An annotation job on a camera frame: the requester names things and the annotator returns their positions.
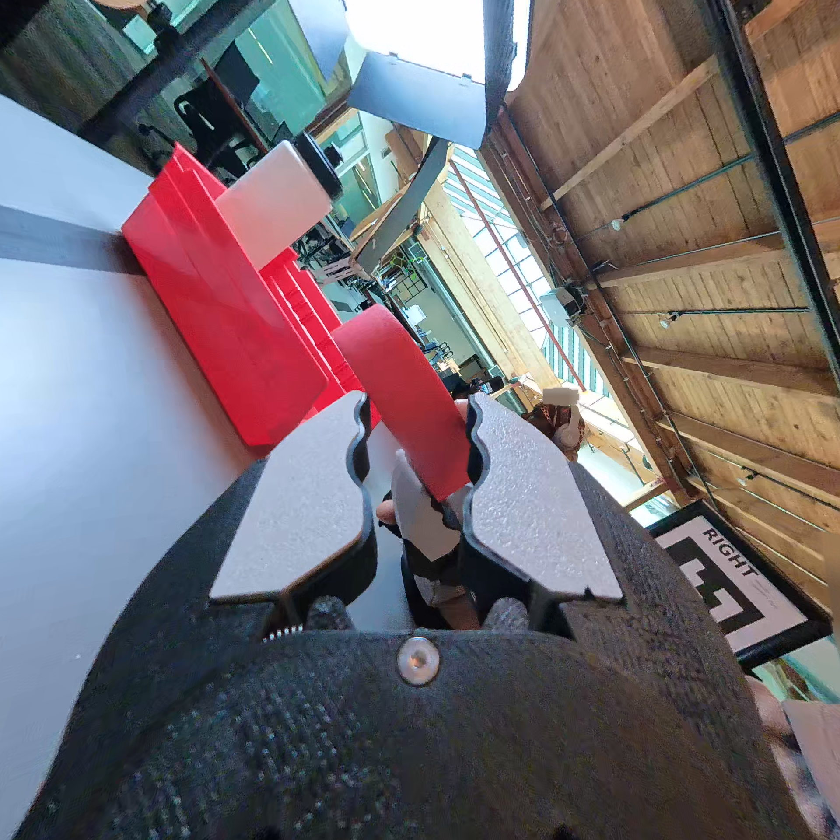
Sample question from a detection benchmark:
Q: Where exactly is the black framed white sign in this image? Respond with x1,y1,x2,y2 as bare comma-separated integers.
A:
646,500,834,670

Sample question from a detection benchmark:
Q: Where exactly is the person's right forearm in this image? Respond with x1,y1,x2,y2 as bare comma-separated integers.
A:
745,675,840,840

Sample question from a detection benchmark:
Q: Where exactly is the white water bottle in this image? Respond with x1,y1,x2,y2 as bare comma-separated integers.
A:
215,133,343,271

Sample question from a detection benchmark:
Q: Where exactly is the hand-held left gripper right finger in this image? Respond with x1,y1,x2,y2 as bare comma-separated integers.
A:
458,392,624,603

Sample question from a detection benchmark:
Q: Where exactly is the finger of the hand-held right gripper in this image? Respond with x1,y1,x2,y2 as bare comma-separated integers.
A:
392,449,463,563

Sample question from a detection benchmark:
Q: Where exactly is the red tape roll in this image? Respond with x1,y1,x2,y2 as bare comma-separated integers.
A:
331,304,473,503

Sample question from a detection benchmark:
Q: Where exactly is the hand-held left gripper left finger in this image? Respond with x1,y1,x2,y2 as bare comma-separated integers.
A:
210,392,379,605

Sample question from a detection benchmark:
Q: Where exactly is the red plastic bin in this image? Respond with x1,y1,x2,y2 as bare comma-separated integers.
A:
121,141,383,449

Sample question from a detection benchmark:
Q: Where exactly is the black office chair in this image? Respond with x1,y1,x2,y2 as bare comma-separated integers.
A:
172,66,263,175

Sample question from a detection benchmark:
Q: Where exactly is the black board with wooden edge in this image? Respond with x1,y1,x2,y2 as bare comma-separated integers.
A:
350,136,455,280

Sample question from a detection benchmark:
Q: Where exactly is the studio softbox light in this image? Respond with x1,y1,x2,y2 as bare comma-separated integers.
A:
287,0,534,151

